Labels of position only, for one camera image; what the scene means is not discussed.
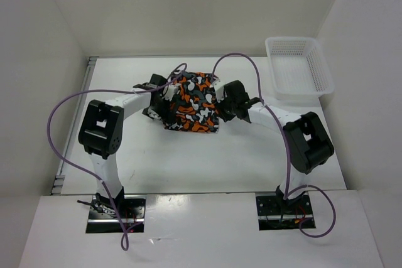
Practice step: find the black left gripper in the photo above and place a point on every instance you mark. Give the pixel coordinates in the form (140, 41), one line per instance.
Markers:
(165, 116)

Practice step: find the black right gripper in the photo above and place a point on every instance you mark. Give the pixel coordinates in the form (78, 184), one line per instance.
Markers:
(219, 107)

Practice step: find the orange camouflage shorts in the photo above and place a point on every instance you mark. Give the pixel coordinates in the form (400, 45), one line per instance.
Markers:
(195, 105)

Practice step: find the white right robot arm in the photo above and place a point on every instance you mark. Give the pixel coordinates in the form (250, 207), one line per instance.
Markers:
(307, 143)

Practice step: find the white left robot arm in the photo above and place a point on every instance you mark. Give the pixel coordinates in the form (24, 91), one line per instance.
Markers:
(102, 129)

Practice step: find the white plastic basket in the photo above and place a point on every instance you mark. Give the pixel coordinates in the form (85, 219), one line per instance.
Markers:
(298, 68)

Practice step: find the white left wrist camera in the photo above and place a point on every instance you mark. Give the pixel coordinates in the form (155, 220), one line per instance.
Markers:
(170, 91)

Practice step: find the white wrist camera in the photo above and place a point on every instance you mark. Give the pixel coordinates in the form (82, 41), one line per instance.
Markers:
(170, 91)
(218, 87)

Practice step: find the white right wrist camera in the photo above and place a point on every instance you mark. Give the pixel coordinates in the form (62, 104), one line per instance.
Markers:
(218, 87)

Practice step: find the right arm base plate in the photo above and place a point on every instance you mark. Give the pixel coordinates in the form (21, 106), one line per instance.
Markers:
(273, 214)

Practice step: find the aluminium table edge rail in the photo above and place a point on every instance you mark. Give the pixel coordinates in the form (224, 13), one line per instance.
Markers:
(59, 177)

